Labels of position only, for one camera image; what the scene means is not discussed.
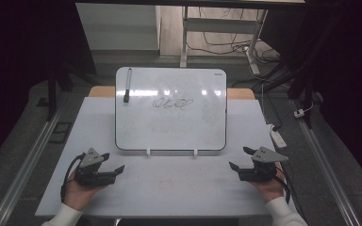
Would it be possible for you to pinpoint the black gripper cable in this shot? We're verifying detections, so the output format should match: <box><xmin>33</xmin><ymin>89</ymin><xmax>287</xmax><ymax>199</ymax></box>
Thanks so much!
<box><xmin>274</xmin><ymin>163</ymin><xmax>292</xmax><ymax>205</ymax></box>
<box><xmin>60</xmin><ymin>153</ymin><xmax>86</xmax><ymax>203</ymax></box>

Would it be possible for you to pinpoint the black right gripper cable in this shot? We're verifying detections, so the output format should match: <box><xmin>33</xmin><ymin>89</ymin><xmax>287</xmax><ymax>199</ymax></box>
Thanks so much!
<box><xmin>274</xmin><ymin>163</ymin><xmax>292</xmax><ymax>205</ymax></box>

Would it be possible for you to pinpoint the person's right hand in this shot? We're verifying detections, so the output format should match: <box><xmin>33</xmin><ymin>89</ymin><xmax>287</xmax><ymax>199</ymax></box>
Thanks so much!
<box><xmin>248</xmin><ymin>163</ymin><xmax>287</xmax><ymax>203</ymax></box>

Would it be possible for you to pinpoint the black rectangular floor frame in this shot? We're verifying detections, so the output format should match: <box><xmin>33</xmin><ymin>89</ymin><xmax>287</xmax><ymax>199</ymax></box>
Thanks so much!
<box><xmin>48</xmin><ymin>121</ymin><xmax>73</xmax><ymax>144</ymax></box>

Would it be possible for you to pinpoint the white metal desk frame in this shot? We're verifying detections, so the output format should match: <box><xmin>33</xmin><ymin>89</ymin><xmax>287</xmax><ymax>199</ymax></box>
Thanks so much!
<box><xmin>179</xmin><ymin>6</ymin><xmax>269</xmax><ymax>76</ymax></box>

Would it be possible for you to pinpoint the white power strip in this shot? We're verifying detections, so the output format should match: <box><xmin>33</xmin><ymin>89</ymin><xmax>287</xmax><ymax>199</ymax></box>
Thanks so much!
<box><xmin>266</xmin><ymin>123</ymin><xmax>288</xmax><ymax>149</ymax></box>

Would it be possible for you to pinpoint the white cabinet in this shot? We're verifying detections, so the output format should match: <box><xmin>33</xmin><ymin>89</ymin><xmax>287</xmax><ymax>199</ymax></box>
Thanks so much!
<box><xmin>75</xmin><ymin>3</ymin><xmax>161</xmax><ymax>51</ymax></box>

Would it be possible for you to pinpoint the aluminium rail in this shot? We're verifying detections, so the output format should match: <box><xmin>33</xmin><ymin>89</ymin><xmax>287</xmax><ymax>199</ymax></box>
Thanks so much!
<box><xmin>0</xmin><ymin>106</ymin><xmax>65</xmax><ymax>226</ymax></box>
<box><xmin>290</xmin><ymin>99</ymin><xmax>362</xmax><ymax>226</ymax></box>

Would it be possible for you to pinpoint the wooden table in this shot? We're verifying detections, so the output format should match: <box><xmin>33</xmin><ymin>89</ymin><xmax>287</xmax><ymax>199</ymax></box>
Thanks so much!
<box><xmin>88</xmin><ymin>86</ymin><xmax>256</xmax><ymax>101</ymax></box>

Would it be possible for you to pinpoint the black metal stand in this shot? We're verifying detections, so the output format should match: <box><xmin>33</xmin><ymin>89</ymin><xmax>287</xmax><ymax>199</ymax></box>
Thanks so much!
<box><xmin>45</xmin><ymin>59</ymin><xmax>76</xmax><ymax>121</ymax></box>
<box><xmin>251</xmin><ymin>59</ymin><xmax>317</xmax><ymax>130</ymax></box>

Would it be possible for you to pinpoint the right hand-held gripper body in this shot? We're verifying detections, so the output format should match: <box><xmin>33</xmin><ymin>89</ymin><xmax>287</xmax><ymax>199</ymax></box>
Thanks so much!
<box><xmin>239</xmin><ymin>146</ymin><xmax>289</xmax><ymax>183</ymax></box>

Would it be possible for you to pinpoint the white table cover sheet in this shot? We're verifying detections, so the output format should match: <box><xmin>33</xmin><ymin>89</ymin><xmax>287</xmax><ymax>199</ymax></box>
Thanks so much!
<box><xmin>34</xmin><ymin>96</ymin><xmax>298</xmax><ymax>219</ymax></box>

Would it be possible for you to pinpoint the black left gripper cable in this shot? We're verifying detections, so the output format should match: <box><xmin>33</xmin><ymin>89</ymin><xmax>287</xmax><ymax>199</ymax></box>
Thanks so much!
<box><xmin>60</xmin><ymin>153</ymin><xmax>86</xmax><ymax>203</ymax></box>

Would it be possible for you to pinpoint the grey marker with black cap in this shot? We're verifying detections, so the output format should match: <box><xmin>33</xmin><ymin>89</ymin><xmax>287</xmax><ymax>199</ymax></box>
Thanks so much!
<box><xmin>123</xmin><ymin>68</ymin><xmax>133</xmax><ymax>104</ymax></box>

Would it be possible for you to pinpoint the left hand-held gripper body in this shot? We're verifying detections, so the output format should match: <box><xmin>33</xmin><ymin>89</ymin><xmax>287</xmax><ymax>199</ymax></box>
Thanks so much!
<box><xmin>74</xmin><ymin>147</ymin><xmax>117</xmax><ymax>186</ymax></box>

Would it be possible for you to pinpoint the tangle of black floor cables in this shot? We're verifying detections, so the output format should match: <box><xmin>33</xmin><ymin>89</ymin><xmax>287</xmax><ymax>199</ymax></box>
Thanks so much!
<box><xmin>187</xmin><ymin>8</ymin><xmax>281</xmax><ymax>64</ymax></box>

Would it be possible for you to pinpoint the person's left hand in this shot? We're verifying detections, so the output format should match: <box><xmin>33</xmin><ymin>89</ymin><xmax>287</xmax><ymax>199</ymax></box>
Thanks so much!
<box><xmin>63</xmin><ymin>170</ymin><xmax>107</xmax><ymax>212</ymax></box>

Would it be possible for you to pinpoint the white whiteboard with dark rim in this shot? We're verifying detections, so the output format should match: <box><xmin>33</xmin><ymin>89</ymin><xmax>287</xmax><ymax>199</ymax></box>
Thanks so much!
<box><xmin>114</xmin><ymin>66</ymin><xmax>228</xmax><ymax>153</ymax></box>

